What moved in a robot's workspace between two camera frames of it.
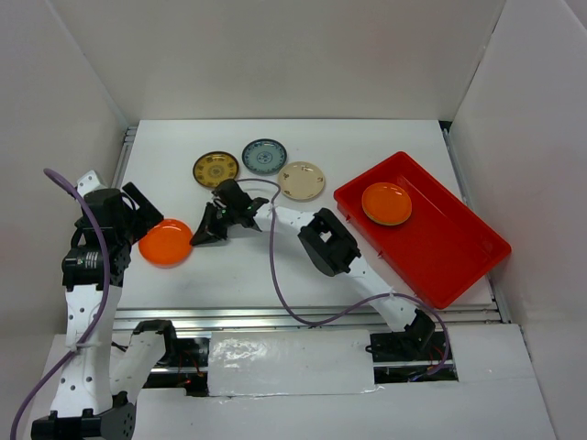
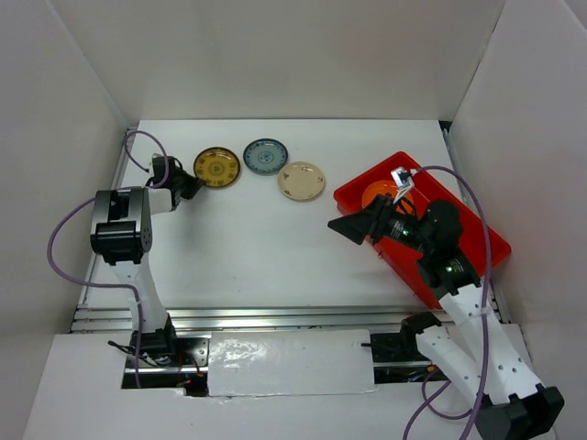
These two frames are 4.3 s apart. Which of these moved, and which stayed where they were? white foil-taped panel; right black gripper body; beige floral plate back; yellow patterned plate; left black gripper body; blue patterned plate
Moved: right black gripper body; left black gripper body
Stayed: yellow patterned plate; beige floral plate back; white foil-taped panel; blue patterned plate
